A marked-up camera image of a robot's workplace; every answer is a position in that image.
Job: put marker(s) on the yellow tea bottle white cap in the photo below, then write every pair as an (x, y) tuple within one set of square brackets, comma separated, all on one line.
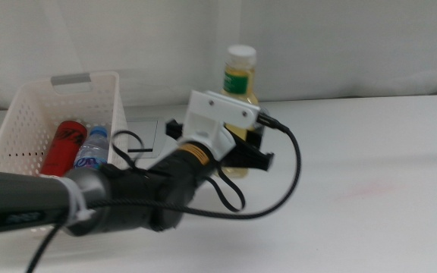
[(237, 76)]

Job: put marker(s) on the white backdrop sheet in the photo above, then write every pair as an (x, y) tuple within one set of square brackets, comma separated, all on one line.
[(317, 41)]

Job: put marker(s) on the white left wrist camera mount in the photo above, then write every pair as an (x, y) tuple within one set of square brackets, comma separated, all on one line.
[(218, 113)]

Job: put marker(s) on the white perforated plastic basket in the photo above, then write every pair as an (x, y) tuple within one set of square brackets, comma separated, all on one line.
[(25, 110)]

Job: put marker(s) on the small water bottle blue cap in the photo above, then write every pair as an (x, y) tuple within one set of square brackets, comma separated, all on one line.
[(93, 151)]

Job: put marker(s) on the red cola can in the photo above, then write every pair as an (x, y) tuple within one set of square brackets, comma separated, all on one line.
[(65, 148)]

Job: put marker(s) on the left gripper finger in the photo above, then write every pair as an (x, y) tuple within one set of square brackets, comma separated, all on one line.
[(256, 138), (258, 159)]

